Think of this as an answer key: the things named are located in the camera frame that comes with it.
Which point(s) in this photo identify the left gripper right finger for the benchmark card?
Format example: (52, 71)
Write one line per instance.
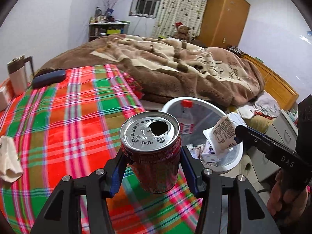
(247, 212)

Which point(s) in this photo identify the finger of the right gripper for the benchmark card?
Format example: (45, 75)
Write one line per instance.
(273, 150)

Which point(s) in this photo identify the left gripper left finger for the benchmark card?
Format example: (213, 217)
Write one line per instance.
(61, 213)

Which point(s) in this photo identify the white blue yogurt cup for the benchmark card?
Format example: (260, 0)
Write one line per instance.
(222, 136)

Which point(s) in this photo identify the beige paper bag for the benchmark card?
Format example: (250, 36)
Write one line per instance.
(11, 169)

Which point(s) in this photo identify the clear bottle red cap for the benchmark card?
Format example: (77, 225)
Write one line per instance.
(186, 120)

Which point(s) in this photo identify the red drink can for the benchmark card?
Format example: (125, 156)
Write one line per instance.
(152, 143)

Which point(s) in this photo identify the purple drink carton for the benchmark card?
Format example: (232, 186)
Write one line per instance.
(205, 153)

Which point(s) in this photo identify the white round trash bin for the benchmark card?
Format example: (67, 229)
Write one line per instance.
(205, 117)

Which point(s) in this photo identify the person right hand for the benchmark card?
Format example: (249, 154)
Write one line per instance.
(296, 202)

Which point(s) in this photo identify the plaid tablecloth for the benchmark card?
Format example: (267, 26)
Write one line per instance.
(72, 128)

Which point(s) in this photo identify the white orange cardboard box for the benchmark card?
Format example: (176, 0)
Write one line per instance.
(6, 94)

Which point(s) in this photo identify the dark blue glasses case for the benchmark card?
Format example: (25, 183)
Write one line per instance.
(49, 78)

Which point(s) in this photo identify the brown patterned blanket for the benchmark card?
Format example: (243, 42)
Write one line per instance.
(170, 68)

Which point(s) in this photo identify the wooden wardrobe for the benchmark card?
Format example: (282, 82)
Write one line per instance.
(223, 23)

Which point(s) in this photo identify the teddy bear santa hat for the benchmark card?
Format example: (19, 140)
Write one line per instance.
(182, 32)

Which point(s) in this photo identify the floral curtain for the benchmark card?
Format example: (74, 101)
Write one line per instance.
(188, 12)

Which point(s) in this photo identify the dark shelf desk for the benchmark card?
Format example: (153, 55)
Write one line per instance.
(100, 29)

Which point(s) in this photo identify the barred window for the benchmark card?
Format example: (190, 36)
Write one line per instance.
(145, 8)

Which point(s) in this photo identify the vase with branches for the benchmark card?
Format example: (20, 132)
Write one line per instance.
(108, 7)

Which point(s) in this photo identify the wooden bed frame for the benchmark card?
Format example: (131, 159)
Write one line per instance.
(275, 85)

